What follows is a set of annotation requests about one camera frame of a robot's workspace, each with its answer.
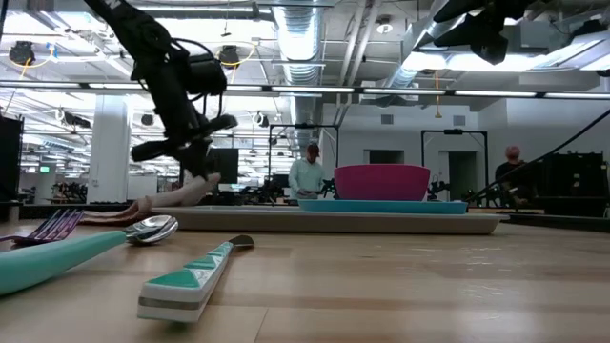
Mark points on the white pillar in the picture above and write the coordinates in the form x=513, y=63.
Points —
x=109, y=152

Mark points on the black computer monitor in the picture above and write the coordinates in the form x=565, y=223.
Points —
x=226, y=167

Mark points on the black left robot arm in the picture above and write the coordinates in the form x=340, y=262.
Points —
x=128, y=28

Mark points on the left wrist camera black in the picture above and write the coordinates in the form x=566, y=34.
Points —
x=207, y=74

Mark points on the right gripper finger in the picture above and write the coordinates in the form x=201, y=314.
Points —
x=460, y=9
x=457, y=37

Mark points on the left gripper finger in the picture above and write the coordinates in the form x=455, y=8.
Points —
x=188, y=159
x=203, y=159

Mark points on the person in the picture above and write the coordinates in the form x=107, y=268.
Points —
x=307, y=176
x=514, y=176

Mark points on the black equipment cabinet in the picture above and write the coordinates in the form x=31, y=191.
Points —
x=572, y=183

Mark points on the magenta plastic bowl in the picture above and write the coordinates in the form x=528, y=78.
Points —
x=381, y=183

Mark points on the silver ventilation duct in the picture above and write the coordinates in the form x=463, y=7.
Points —
x=298, y=38

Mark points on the blue plastic plate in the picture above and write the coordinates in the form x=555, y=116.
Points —
x=381, y=207

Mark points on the grey plastic tray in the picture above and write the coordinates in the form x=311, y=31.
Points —
x=333, y=224

